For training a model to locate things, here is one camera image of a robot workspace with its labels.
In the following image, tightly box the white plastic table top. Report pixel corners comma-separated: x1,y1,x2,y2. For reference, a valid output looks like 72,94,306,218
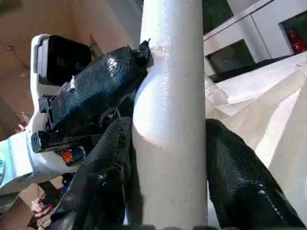
203,51,307,230

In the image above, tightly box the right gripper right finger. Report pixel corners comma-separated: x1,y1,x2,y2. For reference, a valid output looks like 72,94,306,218
205,119,305,230

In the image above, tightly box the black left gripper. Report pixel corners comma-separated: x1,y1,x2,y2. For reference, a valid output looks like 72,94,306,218
31,39,154,166

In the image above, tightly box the red toy figure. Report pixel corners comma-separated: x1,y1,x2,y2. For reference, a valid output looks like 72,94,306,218
286,28,307,55

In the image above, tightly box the white cabinet with glass doors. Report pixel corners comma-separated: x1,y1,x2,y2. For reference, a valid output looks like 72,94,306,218
203,0,307,77

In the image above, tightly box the white plastic table leg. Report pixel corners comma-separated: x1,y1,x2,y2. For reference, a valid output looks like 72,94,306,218
132,0,209,228

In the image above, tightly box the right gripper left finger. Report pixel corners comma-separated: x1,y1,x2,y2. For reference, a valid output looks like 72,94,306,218
49,116,142,230

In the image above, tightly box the black work mat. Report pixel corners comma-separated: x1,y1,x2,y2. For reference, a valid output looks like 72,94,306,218
208,56,295,83

